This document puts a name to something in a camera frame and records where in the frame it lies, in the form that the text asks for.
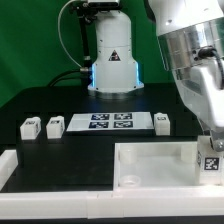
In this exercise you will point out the white square tabletop part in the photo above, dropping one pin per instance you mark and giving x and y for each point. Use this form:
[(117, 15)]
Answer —
[(154, 165)]

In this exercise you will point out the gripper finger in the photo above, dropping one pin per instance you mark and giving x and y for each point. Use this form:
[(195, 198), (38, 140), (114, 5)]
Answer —
[(217, 139)]

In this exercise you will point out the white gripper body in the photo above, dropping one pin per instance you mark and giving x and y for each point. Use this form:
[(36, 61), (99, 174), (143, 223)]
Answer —
[(200, 91)]

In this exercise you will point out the marker sheet with tags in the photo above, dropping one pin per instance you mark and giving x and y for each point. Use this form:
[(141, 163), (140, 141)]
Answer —
[(110, 121)]

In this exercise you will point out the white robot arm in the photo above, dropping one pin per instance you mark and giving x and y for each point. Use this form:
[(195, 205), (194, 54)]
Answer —
[(190, 35)]

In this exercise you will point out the white U-shaped obstacle fence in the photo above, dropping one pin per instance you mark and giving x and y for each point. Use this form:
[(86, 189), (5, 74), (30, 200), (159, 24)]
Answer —
[(145, 202)]

